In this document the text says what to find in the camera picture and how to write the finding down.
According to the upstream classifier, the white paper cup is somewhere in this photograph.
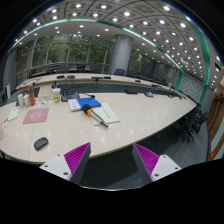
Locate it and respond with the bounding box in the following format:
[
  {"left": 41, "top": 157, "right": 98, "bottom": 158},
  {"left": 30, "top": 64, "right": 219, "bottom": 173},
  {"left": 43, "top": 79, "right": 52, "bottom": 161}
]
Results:
[{"left": 52, "top": 88, "right": 61, "bottom": 103}]

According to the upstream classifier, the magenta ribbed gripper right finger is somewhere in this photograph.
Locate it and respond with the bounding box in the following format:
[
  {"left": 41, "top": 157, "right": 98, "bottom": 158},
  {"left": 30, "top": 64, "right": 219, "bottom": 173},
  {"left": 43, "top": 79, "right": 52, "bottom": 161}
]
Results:
[{"left": 132, "top": 144, "right": 181, "bottom": 185}]

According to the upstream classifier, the black office chair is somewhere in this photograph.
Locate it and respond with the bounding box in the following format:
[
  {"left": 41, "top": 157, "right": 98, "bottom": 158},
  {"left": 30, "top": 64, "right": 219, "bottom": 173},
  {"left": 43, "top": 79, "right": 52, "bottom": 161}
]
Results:
[{"left": 175, "top": 106, "right": 209, "bottom": 142}]

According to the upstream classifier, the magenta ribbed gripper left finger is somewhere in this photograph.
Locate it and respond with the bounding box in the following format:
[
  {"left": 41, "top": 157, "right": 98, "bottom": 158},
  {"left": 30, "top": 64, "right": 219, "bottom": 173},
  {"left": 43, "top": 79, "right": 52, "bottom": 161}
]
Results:
[{"left": 41, "top": 143, "right": 91, "bottom": 184}]

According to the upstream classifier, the blue book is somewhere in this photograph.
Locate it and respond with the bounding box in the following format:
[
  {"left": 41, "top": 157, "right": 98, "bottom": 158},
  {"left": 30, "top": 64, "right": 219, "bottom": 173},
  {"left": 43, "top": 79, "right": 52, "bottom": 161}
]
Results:
[{"left": 77, "top": 97, "right": 101, "bottom": 108}]

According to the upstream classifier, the pink mouse pad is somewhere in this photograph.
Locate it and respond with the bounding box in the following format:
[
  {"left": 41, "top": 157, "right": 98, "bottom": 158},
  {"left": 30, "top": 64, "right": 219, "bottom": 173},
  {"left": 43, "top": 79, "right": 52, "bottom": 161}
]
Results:
[{"left": 23, "top": 108, "right": 49, "bottom": 124}]

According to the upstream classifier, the grey round pillar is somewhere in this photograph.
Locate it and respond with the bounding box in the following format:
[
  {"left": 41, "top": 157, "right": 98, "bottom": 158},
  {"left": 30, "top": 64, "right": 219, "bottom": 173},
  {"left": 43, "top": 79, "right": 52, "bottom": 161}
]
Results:
[{"left": 108, "top": 34, "right": 133, "bottom": 74}]

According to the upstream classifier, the black orange handheld tool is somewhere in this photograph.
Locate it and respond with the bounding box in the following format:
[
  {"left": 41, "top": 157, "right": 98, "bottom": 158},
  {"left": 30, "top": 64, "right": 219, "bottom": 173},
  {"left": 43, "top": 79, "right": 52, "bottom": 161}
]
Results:
[{"left": 82, "top": 104, "right": 108, "bottom": 127}]

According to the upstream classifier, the white booklet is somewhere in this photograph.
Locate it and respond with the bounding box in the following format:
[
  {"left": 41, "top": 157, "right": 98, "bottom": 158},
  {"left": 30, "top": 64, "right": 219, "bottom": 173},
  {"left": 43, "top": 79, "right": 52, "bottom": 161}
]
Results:
[{"left": 68, "top": 99, "right": 81, "bottom": 112}]

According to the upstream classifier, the dark grey computer mouse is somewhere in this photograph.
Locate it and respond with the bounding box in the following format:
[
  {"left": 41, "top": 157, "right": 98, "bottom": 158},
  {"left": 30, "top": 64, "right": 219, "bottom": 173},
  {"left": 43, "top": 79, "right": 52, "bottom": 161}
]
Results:
[{"left": 34, "top": 137, "right": 48, "bottom": 150}]

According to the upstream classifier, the red stacked cylinder container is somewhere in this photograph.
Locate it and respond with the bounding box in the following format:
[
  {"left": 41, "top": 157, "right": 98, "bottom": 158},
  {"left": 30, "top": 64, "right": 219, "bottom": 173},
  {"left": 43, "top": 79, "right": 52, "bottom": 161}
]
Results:
[{"left": 28, "top": 84, "right": 35, "bottom": 106}]

